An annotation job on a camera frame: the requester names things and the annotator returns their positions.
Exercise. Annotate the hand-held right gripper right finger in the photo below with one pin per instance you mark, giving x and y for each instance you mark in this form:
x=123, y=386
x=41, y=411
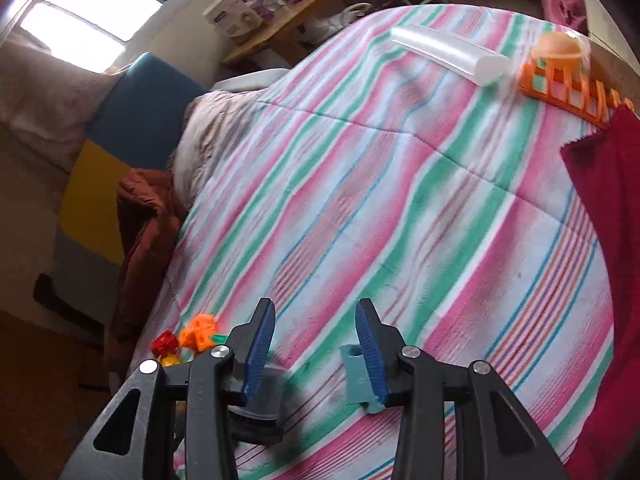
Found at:
x=371, y=360

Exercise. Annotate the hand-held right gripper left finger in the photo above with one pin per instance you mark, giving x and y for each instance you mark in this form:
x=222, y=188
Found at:
x=259, y=355

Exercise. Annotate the teal plastic block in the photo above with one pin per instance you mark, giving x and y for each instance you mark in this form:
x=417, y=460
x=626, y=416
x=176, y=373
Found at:
x=352, y=375

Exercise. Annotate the orange toy block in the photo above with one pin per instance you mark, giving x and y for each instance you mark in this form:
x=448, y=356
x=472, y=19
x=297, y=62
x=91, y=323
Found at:
x=199, y=332

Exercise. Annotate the yellow toy piece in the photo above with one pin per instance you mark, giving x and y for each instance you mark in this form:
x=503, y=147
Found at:
x=170, y=361

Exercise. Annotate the red toy piece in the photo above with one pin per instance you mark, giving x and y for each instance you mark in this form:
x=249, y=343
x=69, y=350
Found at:
x=165, y=344

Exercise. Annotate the brown pillow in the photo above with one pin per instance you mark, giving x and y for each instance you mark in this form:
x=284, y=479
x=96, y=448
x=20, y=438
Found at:
x=145, y=240

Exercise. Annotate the striped pink green blanket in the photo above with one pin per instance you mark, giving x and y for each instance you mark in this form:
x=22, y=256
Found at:
x=375, y=185

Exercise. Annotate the red cloth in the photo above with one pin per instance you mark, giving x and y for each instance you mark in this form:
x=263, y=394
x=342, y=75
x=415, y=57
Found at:
x=612, y=260

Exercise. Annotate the blue yellow grey headboard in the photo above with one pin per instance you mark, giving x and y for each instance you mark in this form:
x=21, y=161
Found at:
x=135, y=110

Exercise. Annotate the translucent white plastic tube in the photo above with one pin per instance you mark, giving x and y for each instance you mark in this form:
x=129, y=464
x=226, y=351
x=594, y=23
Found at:
x=450, y=52

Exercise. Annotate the orange plastic rack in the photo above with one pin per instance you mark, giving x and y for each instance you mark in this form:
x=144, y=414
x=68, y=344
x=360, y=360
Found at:
x=560, y=96

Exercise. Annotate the beige curtain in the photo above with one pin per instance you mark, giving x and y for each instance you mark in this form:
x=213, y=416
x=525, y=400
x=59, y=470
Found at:
x=45, y=95

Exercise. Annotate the wooden bedside table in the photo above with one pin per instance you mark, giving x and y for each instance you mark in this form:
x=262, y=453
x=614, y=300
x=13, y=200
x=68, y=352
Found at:
x=295, y=20

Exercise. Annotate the white cardboard box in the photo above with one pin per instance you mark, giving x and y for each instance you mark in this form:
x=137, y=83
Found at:
x=232, y=15

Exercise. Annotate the white plastic item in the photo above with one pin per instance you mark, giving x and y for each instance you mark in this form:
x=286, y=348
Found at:
x=342, y=17

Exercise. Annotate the window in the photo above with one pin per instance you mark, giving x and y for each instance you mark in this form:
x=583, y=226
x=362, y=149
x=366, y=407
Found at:
x=100, y=5

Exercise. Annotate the beige board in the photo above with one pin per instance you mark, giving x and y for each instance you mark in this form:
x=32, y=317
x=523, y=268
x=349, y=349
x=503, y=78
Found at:
x=610, y=30

